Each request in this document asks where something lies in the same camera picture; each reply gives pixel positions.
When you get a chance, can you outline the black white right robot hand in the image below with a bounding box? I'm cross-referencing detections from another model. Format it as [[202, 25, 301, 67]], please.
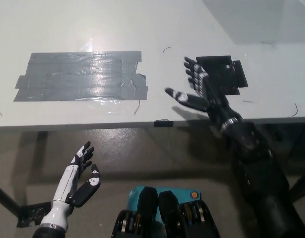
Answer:
[[164, 56, 244, 133]]

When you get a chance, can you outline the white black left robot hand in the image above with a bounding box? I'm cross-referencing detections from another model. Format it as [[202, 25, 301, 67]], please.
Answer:
[[40, 141, 102, 231]]

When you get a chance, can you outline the black teal robot torso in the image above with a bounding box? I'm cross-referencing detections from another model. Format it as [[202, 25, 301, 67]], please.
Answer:
[[112, 186, 220, 238]]

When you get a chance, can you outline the black tape square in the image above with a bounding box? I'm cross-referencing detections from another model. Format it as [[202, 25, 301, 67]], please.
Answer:
[[189, 55, 249, 96]]

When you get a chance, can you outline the black metal table leg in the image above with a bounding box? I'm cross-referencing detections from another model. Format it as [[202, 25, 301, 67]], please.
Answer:
[[0, 182, 22, 220]]

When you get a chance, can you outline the grey duct tape patch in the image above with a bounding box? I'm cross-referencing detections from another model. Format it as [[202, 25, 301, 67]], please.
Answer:
[[13, 51, 149, 102]]

